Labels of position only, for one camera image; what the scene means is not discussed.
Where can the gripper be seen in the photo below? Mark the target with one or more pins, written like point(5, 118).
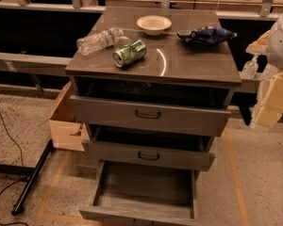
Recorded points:
point(281, 46)

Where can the blue chip bag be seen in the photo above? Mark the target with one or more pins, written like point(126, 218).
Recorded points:
point(207, 35)

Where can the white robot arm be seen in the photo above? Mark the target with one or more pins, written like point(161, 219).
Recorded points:
point(275, 63)

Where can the grey drawer cabinet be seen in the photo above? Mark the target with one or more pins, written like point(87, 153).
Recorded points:
point(158, 92)

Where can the middle grey drawer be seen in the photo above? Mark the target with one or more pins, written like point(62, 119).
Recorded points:
point(157, 157)

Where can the grey drawer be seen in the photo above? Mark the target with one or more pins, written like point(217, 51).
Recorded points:
point(157, 157)
point(139, 195)
point(153, 117)

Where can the bottom grey drawer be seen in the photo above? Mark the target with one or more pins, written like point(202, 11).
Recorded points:
point(139, 195)

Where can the top grey drawer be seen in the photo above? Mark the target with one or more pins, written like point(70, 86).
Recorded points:
point(153, 117)

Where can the left sanitizer bottle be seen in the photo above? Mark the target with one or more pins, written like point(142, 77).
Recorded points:
point(250, 68)

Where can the white bowl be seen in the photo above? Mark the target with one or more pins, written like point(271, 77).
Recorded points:
point(153, 25)

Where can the green soda can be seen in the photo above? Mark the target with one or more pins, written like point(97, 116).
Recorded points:
point(130, 53)

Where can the clear plastic water bottle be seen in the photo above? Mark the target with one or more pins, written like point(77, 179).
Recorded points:
point(99, 41)

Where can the cardboard box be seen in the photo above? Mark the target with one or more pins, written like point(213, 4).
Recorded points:
point(66, 132)

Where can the black metal stand leg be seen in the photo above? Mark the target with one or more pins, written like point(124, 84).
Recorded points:
point(18, 207)

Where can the grey metal rail bench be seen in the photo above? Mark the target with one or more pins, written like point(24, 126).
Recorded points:
point(28, 63)

